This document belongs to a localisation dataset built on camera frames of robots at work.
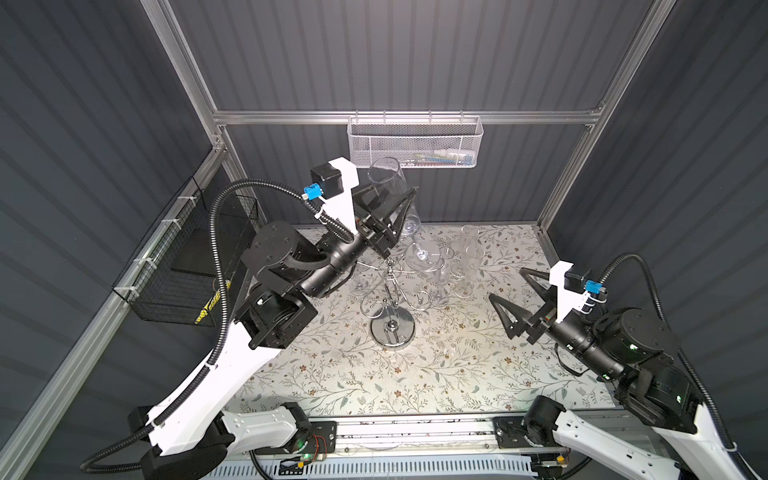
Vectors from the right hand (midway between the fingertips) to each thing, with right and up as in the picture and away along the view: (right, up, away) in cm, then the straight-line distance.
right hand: (512, 286), depth 53 cm
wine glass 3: (-32, -4, +51) cm, 61 cm away
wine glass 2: (-5, -7, +50) cm, 51 cm away
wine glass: (+5, +1, +52) cm, 52 cm away
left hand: (-20, +16, -10) cm, 28 cm away
